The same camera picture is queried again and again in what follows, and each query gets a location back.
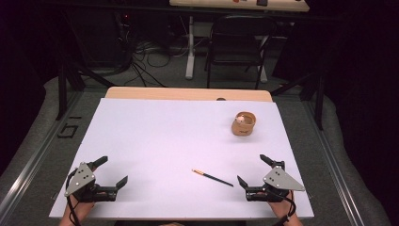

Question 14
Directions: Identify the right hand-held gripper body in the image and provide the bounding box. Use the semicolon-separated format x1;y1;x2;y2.
245;160;306;203

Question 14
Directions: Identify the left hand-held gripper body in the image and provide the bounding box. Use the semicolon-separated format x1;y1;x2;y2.
64;161;119;203

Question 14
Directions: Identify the black pencil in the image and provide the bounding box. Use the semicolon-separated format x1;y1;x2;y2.
191;169;235;188

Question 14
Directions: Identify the brown round pencil holder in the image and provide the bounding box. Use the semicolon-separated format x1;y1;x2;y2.
231;111;258;137

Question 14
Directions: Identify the person's right hand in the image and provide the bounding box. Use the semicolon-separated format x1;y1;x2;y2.
267;190;296;219

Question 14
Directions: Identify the person's left hand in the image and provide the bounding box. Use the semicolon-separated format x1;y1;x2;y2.
66;193;96;221

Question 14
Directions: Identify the person's dark clothing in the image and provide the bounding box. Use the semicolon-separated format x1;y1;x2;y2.
113;220;247;226

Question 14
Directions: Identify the white table board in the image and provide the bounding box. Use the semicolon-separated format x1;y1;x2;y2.
49;97;315;220

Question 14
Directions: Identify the black metal stand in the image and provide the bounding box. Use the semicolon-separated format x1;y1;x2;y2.
56;59;116;121
270;71;326;132

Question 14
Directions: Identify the white desk leg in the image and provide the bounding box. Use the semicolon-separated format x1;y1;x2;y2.
184;15;196;81
259;33;269;84

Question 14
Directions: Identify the light wooden table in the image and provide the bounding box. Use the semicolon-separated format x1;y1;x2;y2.
104;87;274;103

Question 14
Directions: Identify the black folding chair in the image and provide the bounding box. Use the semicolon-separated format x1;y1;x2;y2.
204;14;279;90

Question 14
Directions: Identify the beige background desk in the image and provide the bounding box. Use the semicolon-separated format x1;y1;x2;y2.
168;0;311;13

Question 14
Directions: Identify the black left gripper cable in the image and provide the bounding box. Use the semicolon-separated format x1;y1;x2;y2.
64;169;83;226

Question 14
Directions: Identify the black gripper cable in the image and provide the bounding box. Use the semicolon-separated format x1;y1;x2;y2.
64;169;83;226
269;187;297;226

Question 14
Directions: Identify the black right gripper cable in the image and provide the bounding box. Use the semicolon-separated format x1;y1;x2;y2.
269;187;297;226

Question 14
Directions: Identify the aluminium floor rail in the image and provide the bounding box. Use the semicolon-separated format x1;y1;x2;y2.
0;90;85;218
301;99;365;226

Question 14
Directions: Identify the bundle of black floor cables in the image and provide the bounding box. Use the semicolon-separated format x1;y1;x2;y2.
116;12;191;89

